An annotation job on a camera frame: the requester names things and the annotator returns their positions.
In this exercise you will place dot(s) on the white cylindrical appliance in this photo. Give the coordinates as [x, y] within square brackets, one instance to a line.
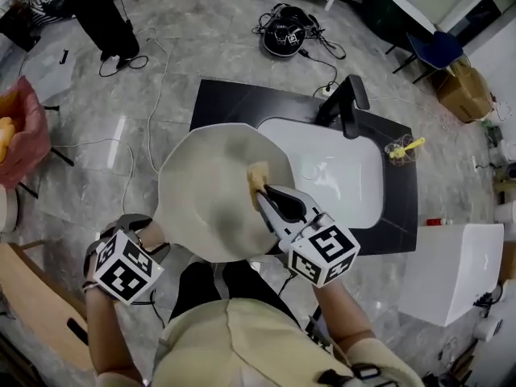
[488, 329]

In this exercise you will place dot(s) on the black waist device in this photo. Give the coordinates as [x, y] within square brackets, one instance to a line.
[318, 333]

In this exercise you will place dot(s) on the blue chair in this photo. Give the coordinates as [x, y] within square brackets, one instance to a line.
[439, 51]

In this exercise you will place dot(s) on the yellow plush toy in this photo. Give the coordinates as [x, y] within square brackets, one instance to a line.
[6, 135]

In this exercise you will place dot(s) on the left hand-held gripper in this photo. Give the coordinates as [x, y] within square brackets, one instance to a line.
[127, 268]

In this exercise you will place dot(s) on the person's left forearm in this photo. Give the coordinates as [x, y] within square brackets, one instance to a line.
[109, 337]

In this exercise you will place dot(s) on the person's black trousers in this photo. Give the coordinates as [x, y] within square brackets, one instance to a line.
[201, 284]

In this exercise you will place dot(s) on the yellow sponge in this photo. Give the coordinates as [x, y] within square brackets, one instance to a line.
[258, 180]

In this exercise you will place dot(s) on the pink chair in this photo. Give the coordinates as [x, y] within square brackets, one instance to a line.
[28, 143]

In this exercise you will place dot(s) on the clear glass holder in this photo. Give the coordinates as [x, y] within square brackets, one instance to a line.
[403, 159]

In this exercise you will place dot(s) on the black white striped cushion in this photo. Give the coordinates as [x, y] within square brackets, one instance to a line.
[52, 6]

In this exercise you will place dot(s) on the white sink basin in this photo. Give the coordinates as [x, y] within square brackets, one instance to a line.
[342, 192]

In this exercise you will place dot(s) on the small black faucet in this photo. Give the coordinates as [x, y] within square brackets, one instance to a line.
[488, 302]

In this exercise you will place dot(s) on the white block cabinet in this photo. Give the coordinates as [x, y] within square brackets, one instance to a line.
[447, 272]

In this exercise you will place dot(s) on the red bottle with white cap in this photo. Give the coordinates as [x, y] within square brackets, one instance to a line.
[435, 221]

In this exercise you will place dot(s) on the white power strip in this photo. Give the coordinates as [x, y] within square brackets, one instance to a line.
[323, 92]

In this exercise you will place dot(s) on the person's cream shirt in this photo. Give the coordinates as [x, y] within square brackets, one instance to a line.
[242, 345]

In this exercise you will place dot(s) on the dark sink cabinet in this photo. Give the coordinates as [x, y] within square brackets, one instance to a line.
[225, 103]

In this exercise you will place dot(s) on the person's right forearm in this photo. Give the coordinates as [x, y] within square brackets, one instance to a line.
[342, 313]

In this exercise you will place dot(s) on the black oval case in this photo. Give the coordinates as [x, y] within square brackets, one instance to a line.
[282, 42]

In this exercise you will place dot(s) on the dark green bathtub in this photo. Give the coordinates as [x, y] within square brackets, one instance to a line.
[387, 10]

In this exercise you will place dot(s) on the large cardboard box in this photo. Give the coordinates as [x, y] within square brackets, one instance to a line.
[463, 95]

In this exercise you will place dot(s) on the white round bin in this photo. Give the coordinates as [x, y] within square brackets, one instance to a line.
[506, 213]

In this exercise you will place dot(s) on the light wooden chair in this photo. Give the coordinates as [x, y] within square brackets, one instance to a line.
[36, 296]

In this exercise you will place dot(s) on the small cardboard box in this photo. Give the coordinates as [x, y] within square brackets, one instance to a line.
[508, 260]

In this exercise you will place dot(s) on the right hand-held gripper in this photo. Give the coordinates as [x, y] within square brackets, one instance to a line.
[322, 252]

